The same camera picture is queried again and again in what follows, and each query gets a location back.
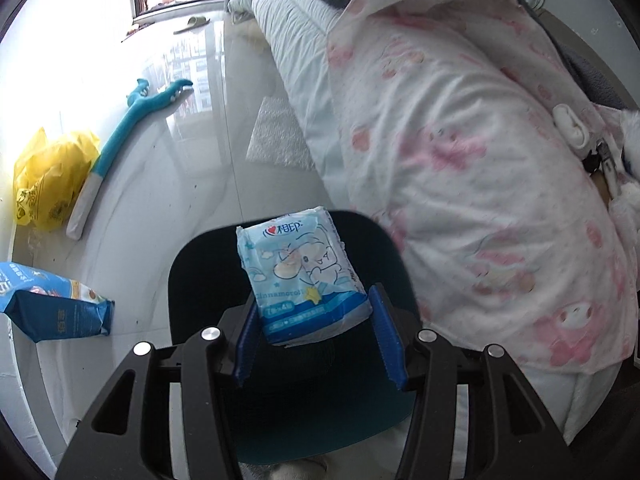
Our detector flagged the grey slipper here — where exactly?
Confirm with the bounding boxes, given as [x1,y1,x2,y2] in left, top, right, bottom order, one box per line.
[174,15,210,35]

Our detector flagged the grey bed mattress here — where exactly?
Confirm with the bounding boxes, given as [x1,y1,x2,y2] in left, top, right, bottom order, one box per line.
[228,0,349,209]

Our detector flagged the blue snack bag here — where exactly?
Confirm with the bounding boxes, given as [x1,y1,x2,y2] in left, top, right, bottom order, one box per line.
[0,262,115,342]

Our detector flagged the pink patterned white quilt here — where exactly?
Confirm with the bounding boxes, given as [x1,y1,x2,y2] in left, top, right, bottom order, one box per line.
[328,0,638,374]

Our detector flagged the blue cartoon tissue pack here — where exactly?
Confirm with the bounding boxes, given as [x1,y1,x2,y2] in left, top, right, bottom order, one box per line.
[235,207,372,347]

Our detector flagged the yellow plastic bag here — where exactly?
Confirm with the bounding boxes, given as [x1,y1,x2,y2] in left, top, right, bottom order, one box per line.
[13,128,101,232]

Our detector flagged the white sock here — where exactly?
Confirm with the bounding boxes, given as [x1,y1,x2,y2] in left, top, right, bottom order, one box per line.
[552,104,592,159]

